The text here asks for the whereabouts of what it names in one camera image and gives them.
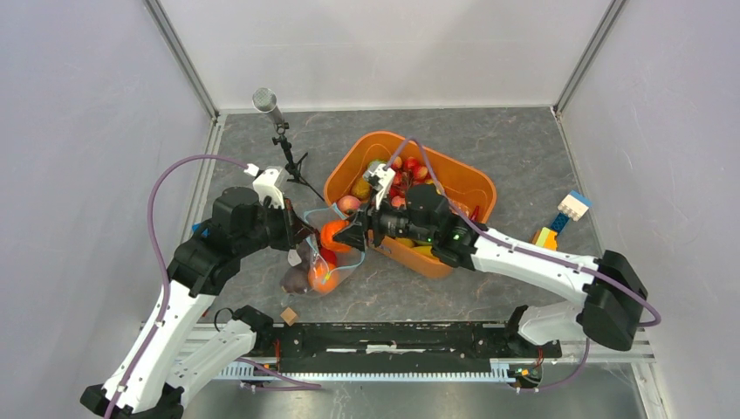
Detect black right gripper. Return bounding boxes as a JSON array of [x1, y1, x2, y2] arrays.
[[333, 188, 435, 254]]

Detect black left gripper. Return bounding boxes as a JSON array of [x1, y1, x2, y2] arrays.
[[236, 195, 315, 257]]

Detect small orange pumpkin toy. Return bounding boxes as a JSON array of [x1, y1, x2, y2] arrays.
[[319, 219, 353, 254]]

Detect red strawberry toy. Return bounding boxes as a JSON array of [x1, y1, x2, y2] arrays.
[[319, 248, 338, 266]]

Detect clear zip top bag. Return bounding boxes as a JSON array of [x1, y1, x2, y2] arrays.
[[279, 205, 366, 298]]

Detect dark purple mangosteen toy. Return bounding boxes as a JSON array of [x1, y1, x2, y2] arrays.
[[279, 266, 311, 294]]

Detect orange fruit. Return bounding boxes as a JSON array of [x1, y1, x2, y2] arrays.
[[308, 264, 340, 294]]

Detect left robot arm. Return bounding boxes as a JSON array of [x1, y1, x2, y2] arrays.
[[80, 187, 316, 418]]

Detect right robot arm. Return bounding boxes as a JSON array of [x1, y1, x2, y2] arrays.
[[329, 185, 648, 356]]

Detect pink peach toy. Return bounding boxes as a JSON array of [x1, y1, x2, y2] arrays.
[[336, 195, 361, 216]]

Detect brown kiwi toy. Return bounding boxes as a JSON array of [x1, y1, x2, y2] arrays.
[[350, 178, 373, 201]]

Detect orange plastic bin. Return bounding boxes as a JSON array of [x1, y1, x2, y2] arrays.
[[323, 131, 497, 278]]

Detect lychee cluster toy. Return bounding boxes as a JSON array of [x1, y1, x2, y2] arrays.
[[389, 156, 432, 200]]

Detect small wooden cube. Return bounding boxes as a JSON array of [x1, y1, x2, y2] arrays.
[[280, 307, 299, 326]]

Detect black tripod microphone stand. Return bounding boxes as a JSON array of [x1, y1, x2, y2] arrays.
[[252, 87, 324, 200]]

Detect orange yellow green block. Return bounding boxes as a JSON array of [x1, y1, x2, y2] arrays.
[[531, 227, 558, 251]]

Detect white blue block stack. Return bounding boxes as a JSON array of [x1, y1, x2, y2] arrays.
[[550, 190, 593, 234]]

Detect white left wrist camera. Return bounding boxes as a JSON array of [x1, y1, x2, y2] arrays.
[[243, 163, 288, 210]]

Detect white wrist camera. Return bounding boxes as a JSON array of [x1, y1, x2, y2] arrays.
[[363, 161, 396, 210], [243, 163, 288, 210]]

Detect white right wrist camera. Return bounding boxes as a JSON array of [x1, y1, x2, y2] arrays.
[[363, 161, 396, 210]]

